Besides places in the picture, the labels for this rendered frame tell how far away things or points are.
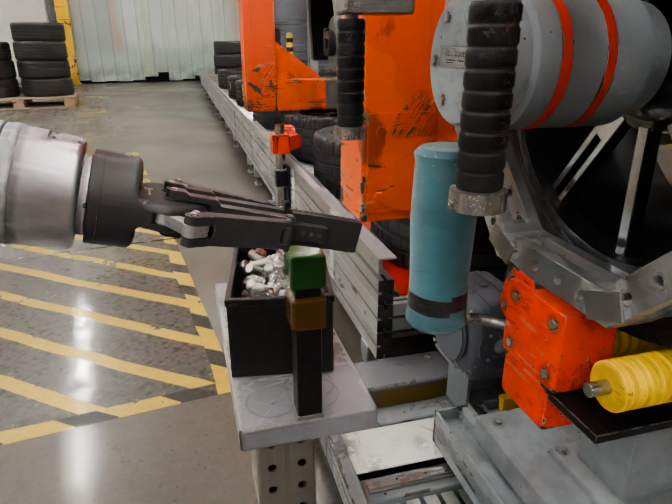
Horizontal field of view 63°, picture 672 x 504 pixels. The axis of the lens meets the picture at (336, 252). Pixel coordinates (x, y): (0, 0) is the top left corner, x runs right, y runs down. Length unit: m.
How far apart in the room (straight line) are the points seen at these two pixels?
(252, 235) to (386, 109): 0.69
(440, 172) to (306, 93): 2.35
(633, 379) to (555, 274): 0.14
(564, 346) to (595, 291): 0.09
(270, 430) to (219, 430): 0.73
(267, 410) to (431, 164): 0.37
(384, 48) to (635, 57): 0.55
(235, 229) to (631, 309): 0.40
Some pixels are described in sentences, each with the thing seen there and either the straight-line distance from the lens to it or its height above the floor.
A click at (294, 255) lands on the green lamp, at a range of 0.57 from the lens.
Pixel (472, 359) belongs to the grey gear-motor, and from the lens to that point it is 1.12.
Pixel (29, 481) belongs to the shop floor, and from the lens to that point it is 1.41.
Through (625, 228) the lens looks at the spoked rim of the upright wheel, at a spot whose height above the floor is 0.65.
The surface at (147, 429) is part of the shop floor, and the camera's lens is 1.45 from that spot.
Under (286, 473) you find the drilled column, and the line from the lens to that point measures 0.99.
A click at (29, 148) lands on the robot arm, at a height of 0.80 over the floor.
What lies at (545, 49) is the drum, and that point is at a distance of 0.57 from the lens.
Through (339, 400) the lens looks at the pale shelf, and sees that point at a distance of 0.71.
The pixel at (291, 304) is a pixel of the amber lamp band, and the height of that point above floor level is 0.61.
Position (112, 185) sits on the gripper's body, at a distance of 0.44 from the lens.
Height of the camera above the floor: 0.87
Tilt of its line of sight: 21 degrees down
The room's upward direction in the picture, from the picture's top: straight up
